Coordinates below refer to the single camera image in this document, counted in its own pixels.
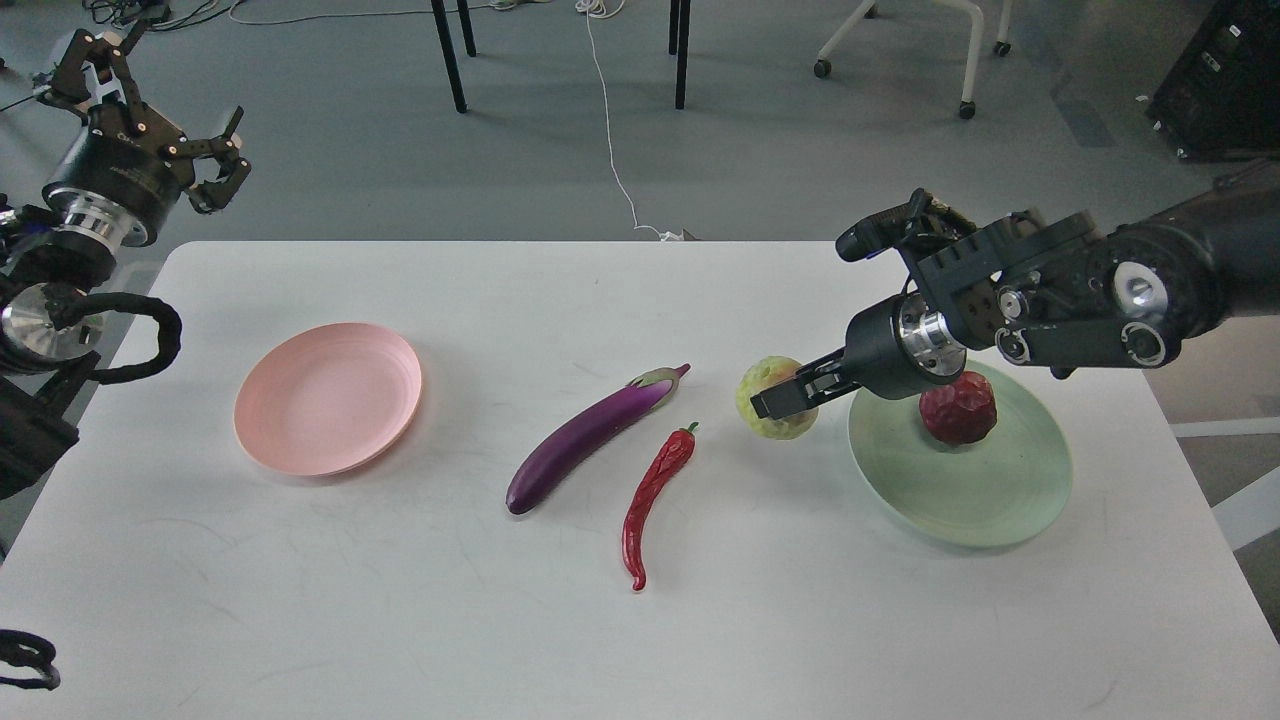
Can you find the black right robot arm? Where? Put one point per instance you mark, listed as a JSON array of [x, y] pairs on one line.
[[1057, 294]]

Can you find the black box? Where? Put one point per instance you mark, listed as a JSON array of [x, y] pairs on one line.
[[1220, 99]]

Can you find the black table leg left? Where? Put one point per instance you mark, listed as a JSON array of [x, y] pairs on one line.
[[449, 52]]

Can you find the dark red pomegranate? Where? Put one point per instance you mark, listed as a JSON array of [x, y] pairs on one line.
[[962, 413]]

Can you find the red chili pepper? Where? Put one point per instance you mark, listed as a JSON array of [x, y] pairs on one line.
[[670, 459]]

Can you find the purple eggplant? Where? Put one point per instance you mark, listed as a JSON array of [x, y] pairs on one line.
[[580, 436]]

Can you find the pink plate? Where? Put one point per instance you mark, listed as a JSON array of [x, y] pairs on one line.
[[329, 399]]

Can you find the black table leg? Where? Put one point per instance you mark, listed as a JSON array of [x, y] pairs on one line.
[[449, 52], [679, 25]]

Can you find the white chair base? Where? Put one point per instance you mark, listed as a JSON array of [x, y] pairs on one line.
[[981, 28]]

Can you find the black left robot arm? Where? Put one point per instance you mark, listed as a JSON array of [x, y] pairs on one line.
[[61, 331]]

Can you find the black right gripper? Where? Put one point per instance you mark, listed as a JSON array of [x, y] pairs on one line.
[[899, 348]]

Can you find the black table leg right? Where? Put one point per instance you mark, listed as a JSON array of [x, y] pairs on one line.
[[679, 25]]

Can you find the green yellow custard apple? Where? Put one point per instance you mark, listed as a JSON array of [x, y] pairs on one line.
[[765, 374]]

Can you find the green plate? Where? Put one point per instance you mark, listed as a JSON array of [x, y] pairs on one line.
[[1000, 491]]

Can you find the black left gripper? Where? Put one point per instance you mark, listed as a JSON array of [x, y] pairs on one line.
[[107, 187]]

